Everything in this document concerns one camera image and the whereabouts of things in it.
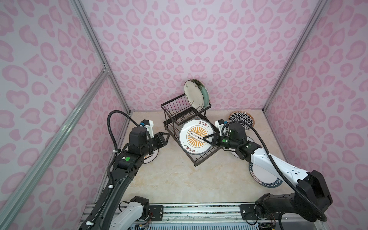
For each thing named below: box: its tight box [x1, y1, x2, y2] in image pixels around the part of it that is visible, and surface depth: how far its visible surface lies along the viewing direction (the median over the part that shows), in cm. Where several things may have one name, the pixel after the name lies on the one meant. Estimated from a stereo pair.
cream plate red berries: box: [183, 80, 205, 111], surface depth 92 cm
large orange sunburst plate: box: [178, 118, 215, 155], surface depth 80 cm
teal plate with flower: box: [192, 78, 210, 110], surface depth 87 cm
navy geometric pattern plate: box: [228, 110, 255, 131], surface depth 116 cm
